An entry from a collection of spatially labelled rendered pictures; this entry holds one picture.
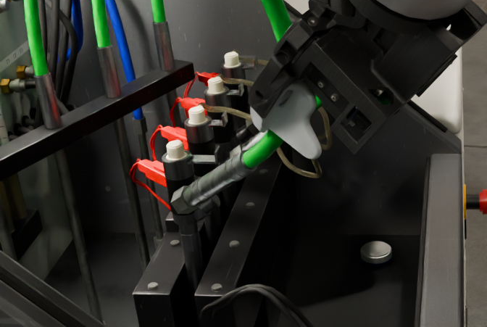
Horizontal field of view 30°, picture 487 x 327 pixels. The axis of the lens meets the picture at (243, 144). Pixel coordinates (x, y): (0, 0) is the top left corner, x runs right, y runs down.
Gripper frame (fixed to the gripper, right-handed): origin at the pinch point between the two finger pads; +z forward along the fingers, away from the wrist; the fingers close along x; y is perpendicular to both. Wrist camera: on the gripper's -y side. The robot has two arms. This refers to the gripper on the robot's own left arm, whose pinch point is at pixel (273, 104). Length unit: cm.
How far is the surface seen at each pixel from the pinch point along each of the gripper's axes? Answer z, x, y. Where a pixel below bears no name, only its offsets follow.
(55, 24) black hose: 37.5, 8.4, -30.3
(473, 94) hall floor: 231, 211, 8
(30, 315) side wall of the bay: -3.8, -23.9, 1.5
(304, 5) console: 56, 50, -19
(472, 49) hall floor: 259, 253, -8
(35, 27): 23.8, 0.3, -25.2
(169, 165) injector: 20.0, -0.8, -5.0
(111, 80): 32.4, 6.5, -19.0
